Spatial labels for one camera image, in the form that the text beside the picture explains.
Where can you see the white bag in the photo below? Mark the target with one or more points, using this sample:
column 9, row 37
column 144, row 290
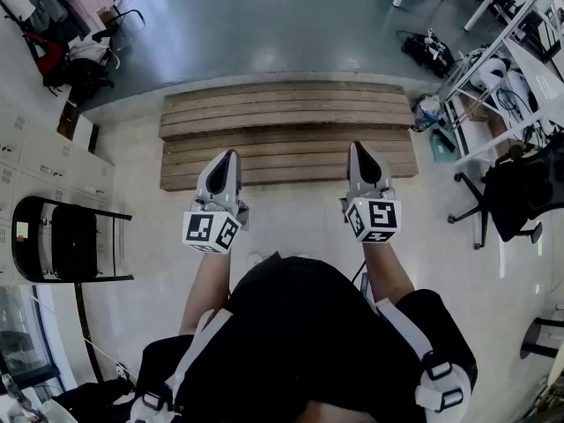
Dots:
column 88, row 51

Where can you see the black backpack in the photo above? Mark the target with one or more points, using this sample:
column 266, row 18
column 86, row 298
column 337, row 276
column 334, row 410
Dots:
column 83, row 77

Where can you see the pale paper label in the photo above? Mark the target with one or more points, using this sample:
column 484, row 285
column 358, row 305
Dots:
column 22, row 228

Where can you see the white chest harness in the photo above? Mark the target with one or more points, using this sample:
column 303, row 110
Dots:
column 405, row 328

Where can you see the black equipment bag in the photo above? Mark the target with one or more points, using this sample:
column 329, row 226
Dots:
column 423, row 51

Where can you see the wooden slat platform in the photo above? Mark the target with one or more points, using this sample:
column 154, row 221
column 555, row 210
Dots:
column 286, row 117

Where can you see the black folding chair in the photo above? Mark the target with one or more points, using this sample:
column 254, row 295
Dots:
column 72, row 245

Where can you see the person's black clothed body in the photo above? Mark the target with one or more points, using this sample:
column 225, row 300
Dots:
column 299, row 324

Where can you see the person's right forearm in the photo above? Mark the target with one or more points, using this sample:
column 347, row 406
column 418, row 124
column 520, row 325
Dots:
column 388, row 271

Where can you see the blue bin with white bag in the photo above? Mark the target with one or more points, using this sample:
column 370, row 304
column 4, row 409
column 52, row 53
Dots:
column 429, row 108

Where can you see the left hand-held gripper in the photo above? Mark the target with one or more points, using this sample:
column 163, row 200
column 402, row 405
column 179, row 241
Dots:
column 207, row 229

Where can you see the grey garment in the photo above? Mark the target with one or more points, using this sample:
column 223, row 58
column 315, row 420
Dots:
column 42, row 7

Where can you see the black framed window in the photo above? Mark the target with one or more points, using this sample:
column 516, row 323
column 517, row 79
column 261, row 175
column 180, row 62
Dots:
column 17, row 346

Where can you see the grey metal locker cabinet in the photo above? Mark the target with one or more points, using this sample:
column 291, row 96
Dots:
column 44, row 148

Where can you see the person's left forearm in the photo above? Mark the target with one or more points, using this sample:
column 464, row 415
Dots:
column 209, row 289

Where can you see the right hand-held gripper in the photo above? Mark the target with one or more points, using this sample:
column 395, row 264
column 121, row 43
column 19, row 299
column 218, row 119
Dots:
column 381, row 216

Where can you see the green box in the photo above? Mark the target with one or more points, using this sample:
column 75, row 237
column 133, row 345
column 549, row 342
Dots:
column 440, row 146

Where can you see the black armrest chair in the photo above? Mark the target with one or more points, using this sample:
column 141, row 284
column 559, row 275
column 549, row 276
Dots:
column 102, row 34

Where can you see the red bag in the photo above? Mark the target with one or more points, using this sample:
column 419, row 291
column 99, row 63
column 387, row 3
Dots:
column 49, row 60

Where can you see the person's left white shoe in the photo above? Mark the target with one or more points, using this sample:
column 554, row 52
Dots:
column 257, row 260

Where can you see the black office chair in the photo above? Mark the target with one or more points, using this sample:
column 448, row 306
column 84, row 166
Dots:
column 515, row 201

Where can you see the white metal rack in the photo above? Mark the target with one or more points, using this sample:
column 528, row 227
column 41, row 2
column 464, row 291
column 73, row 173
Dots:
column 529, row 66

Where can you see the white robot shell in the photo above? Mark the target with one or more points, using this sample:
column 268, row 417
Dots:
column 491, row 71

